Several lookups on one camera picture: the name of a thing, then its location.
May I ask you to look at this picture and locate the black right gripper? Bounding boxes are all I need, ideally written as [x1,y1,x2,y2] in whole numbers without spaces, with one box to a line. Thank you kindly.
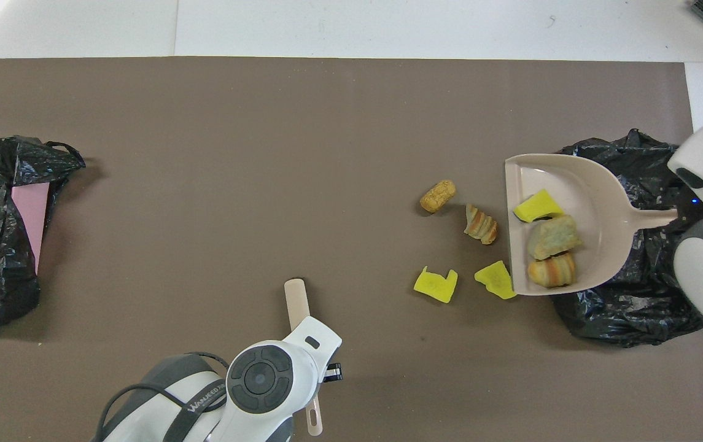
[675,184,703,215]

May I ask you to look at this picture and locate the beige hand brush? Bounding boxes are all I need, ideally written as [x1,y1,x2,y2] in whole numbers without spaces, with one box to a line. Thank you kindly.
[284,278,324,436]

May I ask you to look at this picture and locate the beige plastic dustpan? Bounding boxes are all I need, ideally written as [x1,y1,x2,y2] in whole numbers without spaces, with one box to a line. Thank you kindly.
[505,153,678,297]

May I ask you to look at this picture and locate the notched yellow sponge piece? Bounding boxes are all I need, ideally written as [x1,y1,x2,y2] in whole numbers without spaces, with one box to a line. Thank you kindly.
[413,266,459,304]

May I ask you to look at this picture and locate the pale bread chunk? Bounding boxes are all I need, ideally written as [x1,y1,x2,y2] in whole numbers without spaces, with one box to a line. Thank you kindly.
[526,215,583,261]

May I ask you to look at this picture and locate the small yellow sponge piece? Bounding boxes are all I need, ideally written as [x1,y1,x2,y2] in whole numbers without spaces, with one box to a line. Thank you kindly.
[513,188,565,223]

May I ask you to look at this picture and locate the brown cork-like nugget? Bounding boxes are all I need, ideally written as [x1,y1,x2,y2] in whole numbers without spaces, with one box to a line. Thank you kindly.
[419,179,457,214]

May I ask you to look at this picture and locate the striped brown croissant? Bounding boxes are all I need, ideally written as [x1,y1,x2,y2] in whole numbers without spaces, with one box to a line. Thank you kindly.
[464,204,499,246]

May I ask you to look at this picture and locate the open black bag lined bin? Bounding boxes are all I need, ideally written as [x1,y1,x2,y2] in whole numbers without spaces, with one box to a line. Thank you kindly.
[551,128,703,348]

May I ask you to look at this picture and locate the pink plastic bin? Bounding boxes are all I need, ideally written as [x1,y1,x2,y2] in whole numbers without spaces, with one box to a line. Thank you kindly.
[11,183,51,274]

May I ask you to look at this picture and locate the brown table mat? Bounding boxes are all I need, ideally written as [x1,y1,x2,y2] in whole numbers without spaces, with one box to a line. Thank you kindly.
[0,56,703,442]

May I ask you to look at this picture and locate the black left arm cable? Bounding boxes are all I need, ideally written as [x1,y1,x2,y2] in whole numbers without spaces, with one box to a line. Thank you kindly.
[92,352,229,442]

